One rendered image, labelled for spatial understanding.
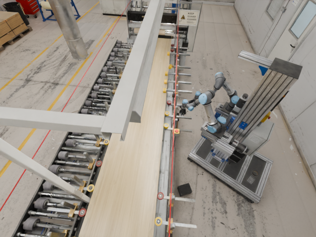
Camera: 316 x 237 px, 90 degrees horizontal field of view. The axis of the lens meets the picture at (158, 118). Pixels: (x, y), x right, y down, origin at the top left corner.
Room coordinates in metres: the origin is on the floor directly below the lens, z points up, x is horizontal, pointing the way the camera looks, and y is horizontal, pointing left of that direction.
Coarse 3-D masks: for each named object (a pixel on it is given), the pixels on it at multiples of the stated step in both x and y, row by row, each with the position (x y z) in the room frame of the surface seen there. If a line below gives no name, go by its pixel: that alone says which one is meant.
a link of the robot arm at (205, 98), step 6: (204, 96) 1.36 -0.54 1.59; (210, 96) 1.38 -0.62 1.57; (204, 102) 1.32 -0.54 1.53; (210, 102) 1.33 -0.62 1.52; (210, 108) 1.30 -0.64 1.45; (210, 114) 1.26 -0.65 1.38; (210, 120) 1.22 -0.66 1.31; (216, 120) 1.24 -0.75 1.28; (210, 126) 1.16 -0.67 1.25; (216, 126) 1.16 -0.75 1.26
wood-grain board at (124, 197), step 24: (168, 48) 3.71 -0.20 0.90; (144, 120) 1.49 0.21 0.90; (120, 144) 1.05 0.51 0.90; (144, 144) 1.06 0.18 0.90; (120, 168) 0.71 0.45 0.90; (144, 168) 0.72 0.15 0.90; (96, 192) 0.42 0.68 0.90; (120, 192) 0.43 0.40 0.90; (144, 192) 0.44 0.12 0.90; (96, 216) 0.19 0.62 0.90; (120, 216) 0.19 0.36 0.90; (144, 216) 0.20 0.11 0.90
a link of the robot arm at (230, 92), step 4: (220, 72) 1.89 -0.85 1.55; (216, 76) 1.84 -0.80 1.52; (220, 76) 1.80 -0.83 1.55; (224, 80) 1.80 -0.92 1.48; (224, 84) 1.80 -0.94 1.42; (228, 84) 1.83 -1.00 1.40; (224, 88) 1.81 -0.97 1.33; (228, 88) 1.79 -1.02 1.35; (228, 92) 1.79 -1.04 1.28; (232, 92) 1.79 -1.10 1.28; (236, 92) 1.82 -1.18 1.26
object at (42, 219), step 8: (128, 48) 3.93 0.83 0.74; (120, 64) 3.22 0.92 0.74; (104, 80) 2.63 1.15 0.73; (112, 80) 2.62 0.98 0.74; (104, 112) 1.75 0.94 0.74; (80, 136) 1.25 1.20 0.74; (88, 136) 1.25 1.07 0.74; (64, 168) 0.74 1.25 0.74; (72, 168) 0.74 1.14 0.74; (80, 168) 0.75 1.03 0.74; (64, 176) 0.63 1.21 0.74; (80, 176) 0.64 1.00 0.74; (88, 176) 0.65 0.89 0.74; (48, 192) 0.43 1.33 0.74; (56, 192) 0.44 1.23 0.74; (64, 192) 0.44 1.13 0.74; (56, 200) 0.35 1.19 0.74; (64, 200) 0.35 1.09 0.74; (32, 216) 0.18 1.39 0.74; (64, 224) 0.11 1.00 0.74
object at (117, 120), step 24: (144, 24) 1.07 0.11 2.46; (144, 48) 0.78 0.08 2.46; (120, 96) 0.43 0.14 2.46; (0, 120) 0.31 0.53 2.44; (24, 120) 0.30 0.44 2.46; (48, 120) 0.30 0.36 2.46; (72, 120) 0.31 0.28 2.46; (96, 120) 0.31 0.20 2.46; (120, 120) 0.31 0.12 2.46; (0, 144) 0.35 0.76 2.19; (72, 192) 0.33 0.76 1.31
